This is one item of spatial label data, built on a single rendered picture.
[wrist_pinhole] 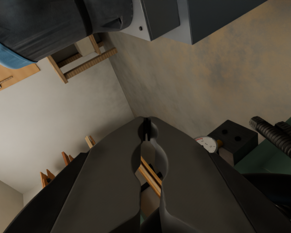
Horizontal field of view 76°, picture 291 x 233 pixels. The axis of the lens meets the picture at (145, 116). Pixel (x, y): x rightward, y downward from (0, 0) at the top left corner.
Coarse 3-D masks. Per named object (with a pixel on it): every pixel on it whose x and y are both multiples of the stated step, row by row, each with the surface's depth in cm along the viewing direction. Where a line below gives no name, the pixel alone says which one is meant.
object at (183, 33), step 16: (176, 0) 38; (192, 0) 36; (208, 0) 38; (224, 0) 40; (240, 0) 43; (256, 0) 45; (192, 16) 38; (208, 16) 40; (224, 16) 42; (240, 16) 45; (176, 32) 43; (192, 32) 40; (208, 32) 42
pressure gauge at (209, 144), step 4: (200, 136) 41; (204, 136) 41; (208, 136) 41; (196, 140) 41; (200, 140) 41; (204, 140) 41; (208, 140) 40; (212, 140) 40; (200, 144) 40; (204, 144) 40; (208, 144) 39; (212, 144) 39; (216, 144) 38; (220, 144) 41; (208, 148) 38; (212, 148) 38; (216, 148) 37; (212, 152) 37; (216, 152) 37
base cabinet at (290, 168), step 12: (288, 120) 45; (264, 144) 42; (252, 156) 41; (264, 156) 40; (276, 156) 38; (288, 156) 38; (240, 168) 39; (252, 168) 38; (264, 168) 37; (276, 168) 37; (288, 168) 36
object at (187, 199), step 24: (168, 144) 9; (192, 144) 9; (168, 168) 8; (192, 168) 8; (216, 168) 8; (168, 192) 7; (192, 192) 7; (216, 192) 7; (168, 216) 6; (192, 216) 6; (216, 216) 6; (240, 216) 6
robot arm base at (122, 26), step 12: (84, 0) 33; (96, 0) 34; (108, 0) 34; (120, 0) 35; (84, 12) 34; (96, 12) 35; (108, 12) 36; (120, 12) 37; (132, 12) 38; (96, 24) 38; (108, 24) 40; (120, 24) 40
